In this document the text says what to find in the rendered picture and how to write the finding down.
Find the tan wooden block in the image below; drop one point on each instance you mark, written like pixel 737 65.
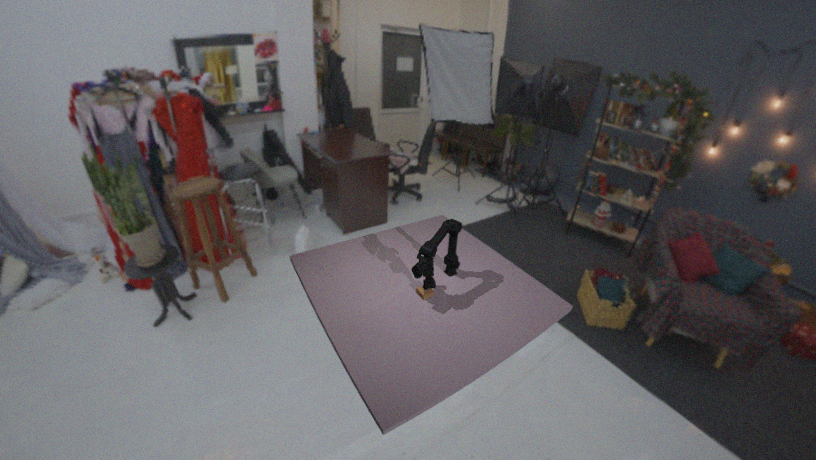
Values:
pixel 425 294

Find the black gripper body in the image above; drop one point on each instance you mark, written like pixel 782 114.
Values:
pixel 429 282

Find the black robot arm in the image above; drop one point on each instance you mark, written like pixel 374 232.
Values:
pixel 429 249

